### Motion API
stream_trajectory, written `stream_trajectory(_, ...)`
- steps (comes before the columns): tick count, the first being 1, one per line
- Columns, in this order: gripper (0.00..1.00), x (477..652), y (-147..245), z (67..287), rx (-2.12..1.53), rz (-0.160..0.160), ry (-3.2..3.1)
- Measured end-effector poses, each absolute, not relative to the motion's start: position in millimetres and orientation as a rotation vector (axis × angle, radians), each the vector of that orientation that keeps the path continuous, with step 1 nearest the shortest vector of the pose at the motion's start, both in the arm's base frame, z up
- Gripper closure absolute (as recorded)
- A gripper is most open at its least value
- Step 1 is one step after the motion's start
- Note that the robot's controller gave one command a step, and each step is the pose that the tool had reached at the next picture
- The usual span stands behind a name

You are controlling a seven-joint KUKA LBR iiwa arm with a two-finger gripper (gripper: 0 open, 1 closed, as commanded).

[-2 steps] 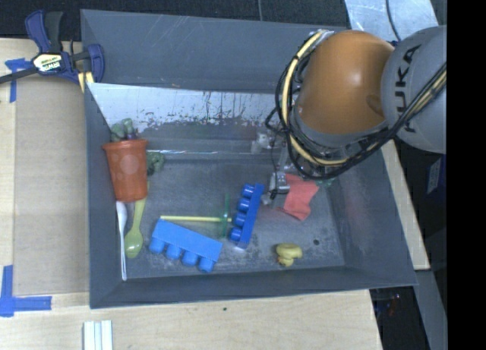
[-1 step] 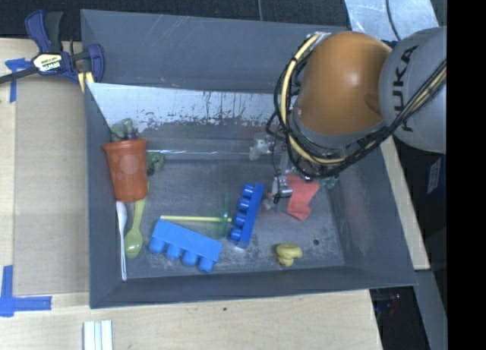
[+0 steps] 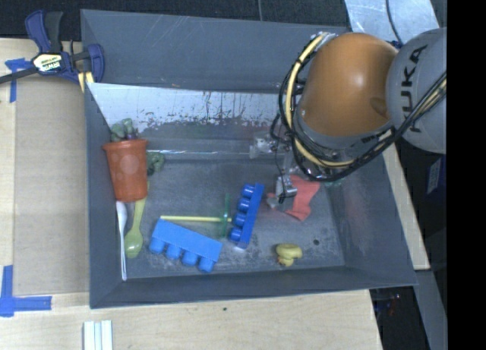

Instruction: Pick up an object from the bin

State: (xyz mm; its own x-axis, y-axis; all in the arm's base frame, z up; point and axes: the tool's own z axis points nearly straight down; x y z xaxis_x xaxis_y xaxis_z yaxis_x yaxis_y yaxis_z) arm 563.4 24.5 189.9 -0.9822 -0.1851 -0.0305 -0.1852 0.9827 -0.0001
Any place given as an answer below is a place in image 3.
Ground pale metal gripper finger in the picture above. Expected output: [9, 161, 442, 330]
[249, 134, 275, 160]
[267, 175, 298, 208]

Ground red cloth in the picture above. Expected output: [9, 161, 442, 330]
[265, 174, 322, 222]

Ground blue toy building brick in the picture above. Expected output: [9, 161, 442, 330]
[147, 218, 224, 275]
[227, 182, 266, 250]

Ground yellow toy duck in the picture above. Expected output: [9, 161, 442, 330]
[275, 242, 304, 268]

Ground yellow stick with green disc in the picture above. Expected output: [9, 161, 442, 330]
[159, 192, 233, 239]

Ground small green toy plant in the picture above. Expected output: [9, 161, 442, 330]
[146, 150, 166, 177]

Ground grey metal bin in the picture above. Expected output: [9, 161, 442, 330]
[79, 8, 419, 310]

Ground orange plastic cup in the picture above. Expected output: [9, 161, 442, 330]
[101, 138, 150, 203]

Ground green and purple toy plant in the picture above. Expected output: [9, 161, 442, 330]
[109, 117, 139, 143]

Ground white plastic utensil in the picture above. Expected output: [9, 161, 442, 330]
[115, 200, 128, 282]

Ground light green plastic spoon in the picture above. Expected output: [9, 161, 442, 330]
[124, 196, 148, 260]

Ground pale wood flat board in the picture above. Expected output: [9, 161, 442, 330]
[13, 75, 91, 297]

